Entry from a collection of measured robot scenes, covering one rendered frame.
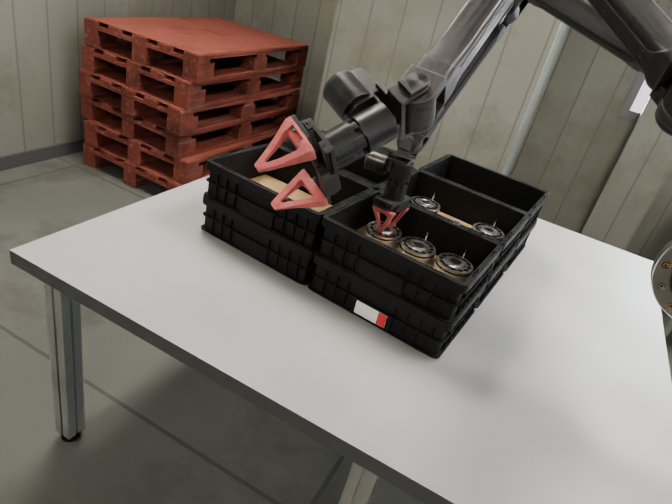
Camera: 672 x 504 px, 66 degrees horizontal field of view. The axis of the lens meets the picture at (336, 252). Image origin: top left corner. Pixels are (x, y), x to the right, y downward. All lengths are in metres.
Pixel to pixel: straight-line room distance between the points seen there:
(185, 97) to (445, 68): 2.35
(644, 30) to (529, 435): 0.81
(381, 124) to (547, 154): 3.30
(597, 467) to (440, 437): 0.34
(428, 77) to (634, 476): 0.94
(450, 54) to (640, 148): 3.12
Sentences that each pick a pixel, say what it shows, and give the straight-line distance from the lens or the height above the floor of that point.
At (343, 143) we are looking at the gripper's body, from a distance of 0.73.
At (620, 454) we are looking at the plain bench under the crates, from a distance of 1.36.
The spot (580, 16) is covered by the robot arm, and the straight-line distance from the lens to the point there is 1.39.
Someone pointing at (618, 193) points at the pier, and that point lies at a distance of 3.95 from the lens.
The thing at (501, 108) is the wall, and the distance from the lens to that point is 3.17.
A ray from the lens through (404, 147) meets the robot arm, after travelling 1.36.
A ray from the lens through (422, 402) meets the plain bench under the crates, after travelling 1.20.
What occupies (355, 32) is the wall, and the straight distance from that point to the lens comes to 3.40.
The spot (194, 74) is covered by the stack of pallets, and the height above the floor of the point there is 0.79.
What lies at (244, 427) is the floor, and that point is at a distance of 1.98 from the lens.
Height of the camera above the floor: 1.50
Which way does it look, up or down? 29 degrees down
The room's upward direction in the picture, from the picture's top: 14 degrees clockwise
